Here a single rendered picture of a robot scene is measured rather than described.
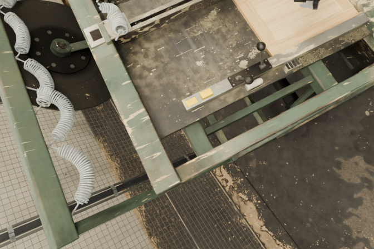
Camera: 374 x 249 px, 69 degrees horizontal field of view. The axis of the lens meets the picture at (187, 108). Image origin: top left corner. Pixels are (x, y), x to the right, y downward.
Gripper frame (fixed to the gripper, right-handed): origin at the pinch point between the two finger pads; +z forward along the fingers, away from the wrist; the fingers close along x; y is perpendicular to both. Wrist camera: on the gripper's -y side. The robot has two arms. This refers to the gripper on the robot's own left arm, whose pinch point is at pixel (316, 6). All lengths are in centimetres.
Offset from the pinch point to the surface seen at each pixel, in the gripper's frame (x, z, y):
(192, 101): 42, 5, 39
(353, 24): -11.3, 35.7, -15.8
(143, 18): 11, 0, 70
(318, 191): 82, 188, -32
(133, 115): 54, -10, 56
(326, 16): -13.6, 35.2, -4.3
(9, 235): 169, 56, 178
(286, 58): 13.0, 22.1, 8.0
